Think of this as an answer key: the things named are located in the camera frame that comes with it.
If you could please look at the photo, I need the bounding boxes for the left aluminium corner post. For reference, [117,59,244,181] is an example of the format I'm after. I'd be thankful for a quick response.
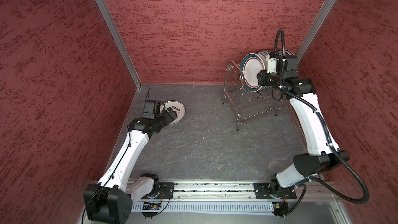
[95,0,142,89]

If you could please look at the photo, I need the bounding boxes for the left small circuit board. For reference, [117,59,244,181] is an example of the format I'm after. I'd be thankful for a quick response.
[142,202,162,212]

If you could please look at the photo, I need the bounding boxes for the small circuit board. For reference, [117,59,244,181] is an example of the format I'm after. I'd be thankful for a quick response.
[142,202,162,212]
[273,202,289,216]

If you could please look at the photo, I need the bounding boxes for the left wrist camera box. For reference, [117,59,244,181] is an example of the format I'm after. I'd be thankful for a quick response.
[142,100,165,120]

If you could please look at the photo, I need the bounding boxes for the right small circuit board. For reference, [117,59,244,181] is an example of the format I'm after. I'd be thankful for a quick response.
[273,202,289,216]

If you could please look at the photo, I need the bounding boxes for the white plate green red rim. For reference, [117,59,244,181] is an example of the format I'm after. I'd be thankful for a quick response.
[240,53,265,92]

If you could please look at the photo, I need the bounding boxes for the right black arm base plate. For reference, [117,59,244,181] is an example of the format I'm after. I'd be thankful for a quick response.
[253,181,297,200]

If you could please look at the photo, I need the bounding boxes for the right black corrugated cable conduit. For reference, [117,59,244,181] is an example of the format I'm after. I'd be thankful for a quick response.
[274,28,370,205]

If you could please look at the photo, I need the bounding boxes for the chrome wire dish rack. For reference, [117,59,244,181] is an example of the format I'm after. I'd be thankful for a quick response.
[221,60,283,131]

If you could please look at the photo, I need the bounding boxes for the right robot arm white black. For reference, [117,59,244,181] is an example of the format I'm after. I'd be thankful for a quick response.
[256,70,352,199]

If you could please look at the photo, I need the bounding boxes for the white plate red black characters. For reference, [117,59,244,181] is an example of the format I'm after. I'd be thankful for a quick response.
[260,50,272,57]

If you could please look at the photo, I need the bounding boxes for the aluminium mounting rail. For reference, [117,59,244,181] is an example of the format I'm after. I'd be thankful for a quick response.
[93,180,336,202]

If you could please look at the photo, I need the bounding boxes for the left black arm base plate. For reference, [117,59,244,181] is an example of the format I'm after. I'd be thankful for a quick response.
[146,182,175,200]

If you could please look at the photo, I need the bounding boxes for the right aluminium corner post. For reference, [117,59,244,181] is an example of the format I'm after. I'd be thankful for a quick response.
[296,0,336,62]

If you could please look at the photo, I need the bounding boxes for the aluminium corner post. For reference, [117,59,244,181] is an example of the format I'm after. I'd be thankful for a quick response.
[95,0,142,89]
[296,0,336,62]

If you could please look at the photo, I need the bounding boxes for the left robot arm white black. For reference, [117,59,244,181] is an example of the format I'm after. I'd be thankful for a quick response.
[82,107,178,224]

